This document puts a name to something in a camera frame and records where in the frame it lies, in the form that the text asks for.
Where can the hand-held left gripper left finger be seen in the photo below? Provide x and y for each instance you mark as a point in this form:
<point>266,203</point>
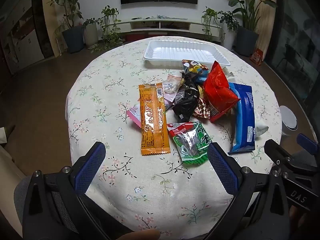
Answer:
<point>90,170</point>

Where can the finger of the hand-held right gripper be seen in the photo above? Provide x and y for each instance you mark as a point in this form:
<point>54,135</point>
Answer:
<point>308,142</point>
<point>280,155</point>

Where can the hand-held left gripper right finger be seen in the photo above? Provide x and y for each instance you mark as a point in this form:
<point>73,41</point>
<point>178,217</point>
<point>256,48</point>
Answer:
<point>222,170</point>

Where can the green snack packet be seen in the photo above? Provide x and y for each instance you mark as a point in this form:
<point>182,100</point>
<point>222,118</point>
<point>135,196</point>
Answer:
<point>190,142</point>

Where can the blue biscuit packet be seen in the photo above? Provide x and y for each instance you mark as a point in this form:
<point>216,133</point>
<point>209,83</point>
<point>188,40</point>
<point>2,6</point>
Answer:
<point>243,120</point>

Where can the pink snack packet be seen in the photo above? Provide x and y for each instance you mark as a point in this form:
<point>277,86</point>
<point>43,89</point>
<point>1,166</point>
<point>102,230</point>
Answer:
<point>133,115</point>

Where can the red snack bag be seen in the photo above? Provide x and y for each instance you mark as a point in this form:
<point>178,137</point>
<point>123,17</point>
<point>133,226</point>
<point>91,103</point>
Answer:
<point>217,92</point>

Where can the orange snack packet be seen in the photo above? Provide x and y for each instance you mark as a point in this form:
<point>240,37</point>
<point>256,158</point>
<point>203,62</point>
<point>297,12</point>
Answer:
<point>152,120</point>

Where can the white plastic tray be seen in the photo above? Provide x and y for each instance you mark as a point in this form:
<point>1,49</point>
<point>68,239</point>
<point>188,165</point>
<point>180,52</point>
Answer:
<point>180,51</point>

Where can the person's left hand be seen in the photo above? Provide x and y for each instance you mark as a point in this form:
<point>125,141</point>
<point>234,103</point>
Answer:
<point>140,235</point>

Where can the brown foil snack packet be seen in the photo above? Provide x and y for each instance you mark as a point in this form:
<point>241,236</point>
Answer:
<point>201,110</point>

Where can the black snack bag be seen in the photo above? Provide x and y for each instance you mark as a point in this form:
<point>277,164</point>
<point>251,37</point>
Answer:
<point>185,100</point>

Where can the pale pink candy packet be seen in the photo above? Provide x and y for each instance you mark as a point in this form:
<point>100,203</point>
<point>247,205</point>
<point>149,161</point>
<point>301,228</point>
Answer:
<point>171,87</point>

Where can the red cardboard box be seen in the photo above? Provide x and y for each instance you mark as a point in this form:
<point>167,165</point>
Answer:
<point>257,56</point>

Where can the colourful cartoon snack packet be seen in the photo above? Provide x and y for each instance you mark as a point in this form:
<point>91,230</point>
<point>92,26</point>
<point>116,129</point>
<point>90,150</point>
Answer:
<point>192,67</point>

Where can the dark grey plant pot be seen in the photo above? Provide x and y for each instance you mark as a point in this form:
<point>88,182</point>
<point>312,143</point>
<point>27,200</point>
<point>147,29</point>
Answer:
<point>247,41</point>
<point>73,40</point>

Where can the white smooth plant pot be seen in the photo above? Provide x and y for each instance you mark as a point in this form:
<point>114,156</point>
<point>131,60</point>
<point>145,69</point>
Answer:
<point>228,40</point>

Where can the white ribbed plant pot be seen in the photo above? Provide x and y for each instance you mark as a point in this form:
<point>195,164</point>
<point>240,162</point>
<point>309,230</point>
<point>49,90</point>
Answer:
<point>90,36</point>

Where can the red storage box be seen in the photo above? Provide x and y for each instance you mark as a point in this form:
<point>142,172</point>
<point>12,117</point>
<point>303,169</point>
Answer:
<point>135,37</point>

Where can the trailing pothos plant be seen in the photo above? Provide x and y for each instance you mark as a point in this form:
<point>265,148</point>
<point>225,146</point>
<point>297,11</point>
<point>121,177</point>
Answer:
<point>110,20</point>
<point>210,17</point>

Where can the large broad-leaf plant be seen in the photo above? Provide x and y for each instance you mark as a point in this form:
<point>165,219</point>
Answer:
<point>247,2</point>

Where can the white television cabinet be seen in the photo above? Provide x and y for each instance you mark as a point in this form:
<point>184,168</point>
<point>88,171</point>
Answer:
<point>150,25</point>

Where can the tall leafy tree plant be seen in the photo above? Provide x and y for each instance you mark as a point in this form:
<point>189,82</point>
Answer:
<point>67,2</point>

